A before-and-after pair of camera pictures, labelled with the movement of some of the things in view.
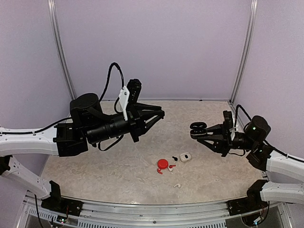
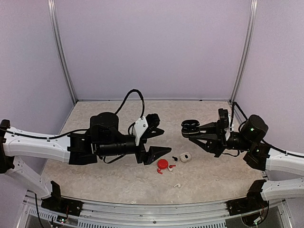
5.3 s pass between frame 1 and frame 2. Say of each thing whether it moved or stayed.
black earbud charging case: moved
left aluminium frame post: stayed
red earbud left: stayed
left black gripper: moved
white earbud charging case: stayed
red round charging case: stayed
